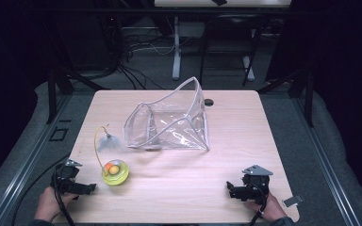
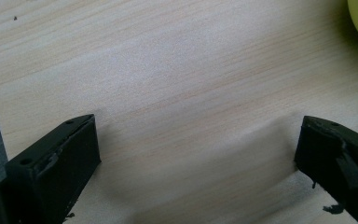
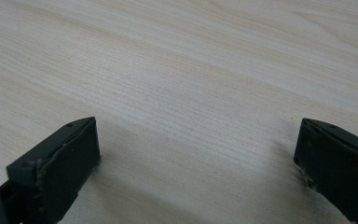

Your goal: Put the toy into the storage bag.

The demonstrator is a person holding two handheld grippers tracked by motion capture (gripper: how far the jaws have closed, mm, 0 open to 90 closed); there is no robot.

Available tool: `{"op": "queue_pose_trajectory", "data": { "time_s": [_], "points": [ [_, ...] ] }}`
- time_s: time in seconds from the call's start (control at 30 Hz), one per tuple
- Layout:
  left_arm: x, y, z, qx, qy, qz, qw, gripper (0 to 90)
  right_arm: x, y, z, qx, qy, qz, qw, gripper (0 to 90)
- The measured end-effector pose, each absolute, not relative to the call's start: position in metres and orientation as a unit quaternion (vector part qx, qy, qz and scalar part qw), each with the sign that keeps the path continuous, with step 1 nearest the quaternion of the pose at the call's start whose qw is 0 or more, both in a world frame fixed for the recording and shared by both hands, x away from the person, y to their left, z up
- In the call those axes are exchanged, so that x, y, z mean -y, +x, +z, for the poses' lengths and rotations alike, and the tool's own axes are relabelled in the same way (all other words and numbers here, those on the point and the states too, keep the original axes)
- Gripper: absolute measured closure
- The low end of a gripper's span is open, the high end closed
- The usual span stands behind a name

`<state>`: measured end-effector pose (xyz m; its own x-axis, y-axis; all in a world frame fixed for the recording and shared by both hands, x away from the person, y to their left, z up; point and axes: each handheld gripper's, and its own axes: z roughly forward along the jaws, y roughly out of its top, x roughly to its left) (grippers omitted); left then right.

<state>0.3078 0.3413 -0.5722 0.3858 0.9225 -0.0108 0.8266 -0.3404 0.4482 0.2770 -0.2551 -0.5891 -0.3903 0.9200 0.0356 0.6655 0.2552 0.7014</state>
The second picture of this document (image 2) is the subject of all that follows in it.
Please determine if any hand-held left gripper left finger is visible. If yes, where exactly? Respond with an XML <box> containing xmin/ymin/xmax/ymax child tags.
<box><xmin>0</xmin><ymin>113</ymin><xmax>103</xmax><ymax>224</ymax></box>

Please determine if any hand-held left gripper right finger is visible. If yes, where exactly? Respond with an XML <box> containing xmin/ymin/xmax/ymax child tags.
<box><xmin>294</xmin><ymin>115</ymin><xmax>358</xmax><ymax>224</ymax></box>

